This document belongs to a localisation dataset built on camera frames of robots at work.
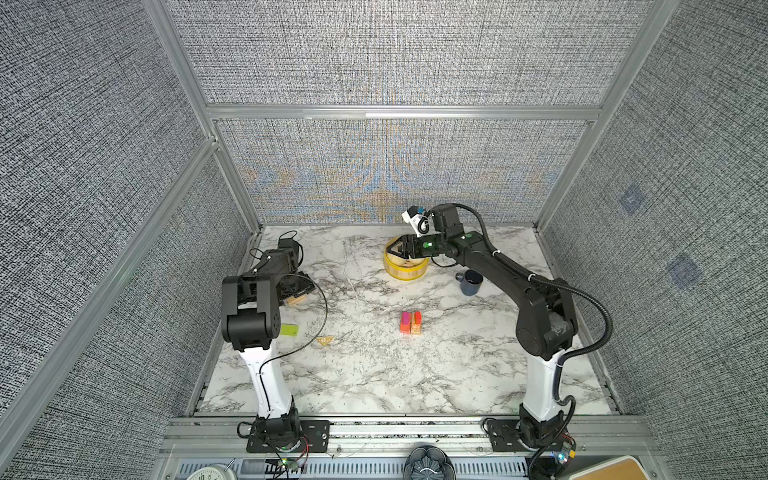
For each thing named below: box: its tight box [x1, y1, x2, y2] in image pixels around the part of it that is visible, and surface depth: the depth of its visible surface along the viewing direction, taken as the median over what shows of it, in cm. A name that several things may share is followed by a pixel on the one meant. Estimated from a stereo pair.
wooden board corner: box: [568, 455, 650, 480], surface depth 66 cm
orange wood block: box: [400, 311, 411, 334], surface depth 92 cm
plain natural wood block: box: [411, 311, 423, 335], surface depth 92 cm
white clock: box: [186, 464, 238, 480], surface depth 67 cm
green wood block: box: [280, 324, 299, 337], surface depth 94 cm
